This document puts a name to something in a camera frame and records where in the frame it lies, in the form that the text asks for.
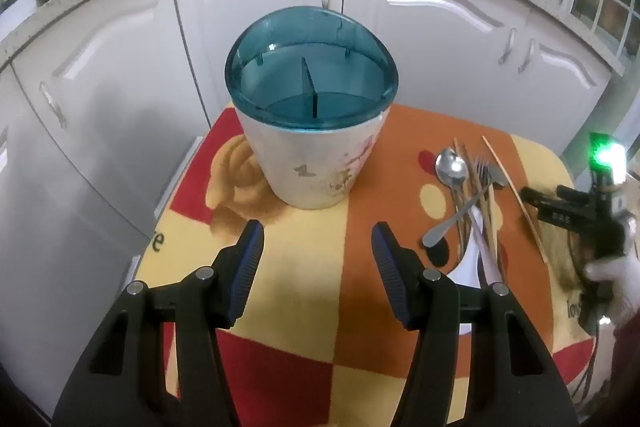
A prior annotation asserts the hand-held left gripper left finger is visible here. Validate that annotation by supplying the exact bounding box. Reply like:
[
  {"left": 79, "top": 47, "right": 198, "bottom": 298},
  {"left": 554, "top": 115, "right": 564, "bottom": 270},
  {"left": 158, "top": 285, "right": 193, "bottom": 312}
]
[{"left": 52, "top": 219, "right": 266, "bottom": 427}]

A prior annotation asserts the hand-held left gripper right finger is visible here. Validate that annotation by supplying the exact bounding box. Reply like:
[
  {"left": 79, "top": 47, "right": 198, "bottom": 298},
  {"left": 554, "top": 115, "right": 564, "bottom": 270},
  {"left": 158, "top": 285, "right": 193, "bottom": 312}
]
[{"left": 371, "top": 221, "right": 583, "bottom": 427}]

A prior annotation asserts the metal spoon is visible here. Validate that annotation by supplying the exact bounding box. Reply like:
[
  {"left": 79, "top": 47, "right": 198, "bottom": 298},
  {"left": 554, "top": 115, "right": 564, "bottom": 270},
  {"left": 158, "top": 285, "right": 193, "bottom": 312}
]
[
  {"left": 422, "top": 164, "right": 507, "bottom": 250},
  {"left": 435, "top": 147, "right": 473, "bottom": 258}
]

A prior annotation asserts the white utensil holder teal lid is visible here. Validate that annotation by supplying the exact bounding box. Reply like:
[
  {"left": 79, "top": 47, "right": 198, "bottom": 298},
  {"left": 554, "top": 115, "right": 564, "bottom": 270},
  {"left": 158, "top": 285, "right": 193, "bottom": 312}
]
[{"left": 224, "top": 5, "right": 399, "bottom": 210}]

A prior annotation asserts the white plastic spoon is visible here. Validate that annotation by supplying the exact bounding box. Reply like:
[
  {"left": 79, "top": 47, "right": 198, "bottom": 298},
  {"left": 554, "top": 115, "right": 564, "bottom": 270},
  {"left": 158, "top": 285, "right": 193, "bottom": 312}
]
[{"left": 450, "top": 207, "right": 501, "bottom": 337}]

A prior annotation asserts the person's right hand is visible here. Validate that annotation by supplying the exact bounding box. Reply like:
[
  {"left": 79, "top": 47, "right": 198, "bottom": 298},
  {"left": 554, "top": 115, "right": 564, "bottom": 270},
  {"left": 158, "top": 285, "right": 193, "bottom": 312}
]
[{"left": 584, "top": 252, "right": 640, "bottom": 325}]

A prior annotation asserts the metal fork wooden handle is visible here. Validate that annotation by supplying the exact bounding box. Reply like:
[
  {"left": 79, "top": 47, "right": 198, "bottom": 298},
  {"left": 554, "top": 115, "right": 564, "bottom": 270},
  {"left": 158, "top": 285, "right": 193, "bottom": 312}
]
[{"left": 472, "top": 157, "right": 507, "bottom": 283}]

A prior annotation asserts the light wooden chopstick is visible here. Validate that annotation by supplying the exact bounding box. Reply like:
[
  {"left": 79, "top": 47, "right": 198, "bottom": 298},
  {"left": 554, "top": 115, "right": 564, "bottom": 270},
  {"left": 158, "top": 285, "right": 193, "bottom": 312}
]
[{"left": 481, "top": 136, "right": 548, "bottom": 264}]

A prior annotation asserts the printed orange yellow blanket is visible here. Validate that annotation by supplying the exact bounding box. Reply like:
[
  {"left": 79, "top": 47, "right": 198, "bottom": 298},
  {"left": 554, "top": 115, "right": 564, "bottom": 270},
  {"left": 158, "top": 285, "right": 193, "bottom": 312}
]
[{"left": 135, "top": 102, "right": 601, "bottom": 427}]

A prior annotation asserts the white cabinet door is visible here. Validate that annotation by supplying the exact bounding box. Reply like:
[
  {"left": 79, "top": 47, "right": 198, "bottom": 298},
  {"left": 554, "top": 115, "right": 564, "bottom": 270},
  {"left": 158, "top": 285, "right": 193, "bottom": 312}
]
[
  {"left": 170, "top": 0, "right": 348, "bottom": 142},
  {"left": 344, "top": 0, "right": 533, "bottom": 130},
  {"left": 10, "top": 0, "right": 213, "bottom": 240},
  {"left": 0, "top": 64, "right": 153, "bottom": 418},
  {"left": 515, "top": 14, "right": 615, "bottom": 168}
]

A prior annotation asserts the black cable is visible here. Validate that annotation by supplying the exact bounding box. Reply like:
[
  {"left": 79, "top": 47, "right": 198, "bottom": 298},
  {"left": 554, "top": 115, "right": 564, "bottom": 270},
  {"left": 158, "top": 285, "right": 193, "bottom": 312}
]
[{"left": 575, "top": 327, "right": 606, "bottom": 403}]

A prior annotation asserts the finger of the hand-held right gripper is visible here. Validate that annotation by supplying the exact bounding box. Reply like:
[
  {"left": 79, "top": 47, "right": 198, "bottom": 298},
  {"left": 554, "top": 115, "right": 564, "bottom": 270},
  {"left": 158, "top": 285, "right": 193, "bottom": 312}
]
[
  {"left": 520, "top": 187, "right": 573, "bottom": 228},
  {"left": 556, "top": 184, "right": 593, "bottom": 208}
]

